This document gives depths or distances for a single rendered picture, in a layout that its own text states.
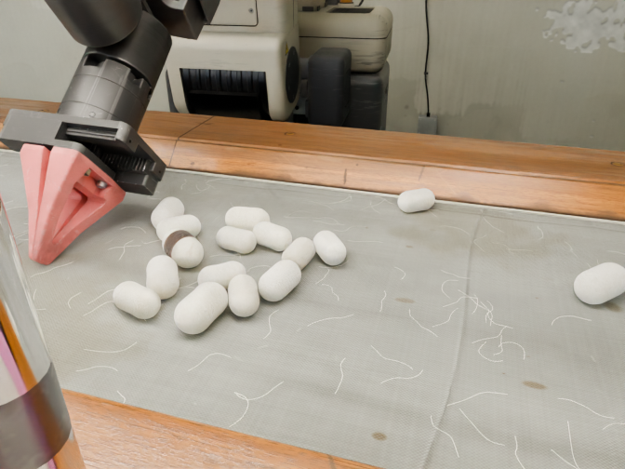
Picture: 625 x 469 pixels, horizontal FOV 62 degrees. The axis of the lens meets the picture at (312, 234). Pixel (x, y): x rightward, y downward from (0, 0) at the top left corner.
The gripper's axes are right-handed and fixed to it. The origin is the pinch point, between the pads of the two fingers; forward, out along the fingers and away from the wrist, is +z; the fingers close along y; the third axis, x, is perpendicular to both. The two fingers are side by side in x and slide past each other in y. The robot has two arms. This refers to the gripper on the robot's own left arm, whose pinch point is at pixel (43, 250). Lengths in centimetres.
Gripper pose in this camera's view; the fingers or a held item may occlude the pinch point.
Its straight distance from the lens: 41.4
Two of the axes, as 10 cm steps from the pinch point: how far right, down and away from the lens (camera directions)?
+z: -2.4, 9.2, -3.1
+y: 9.5, 1.6, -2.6
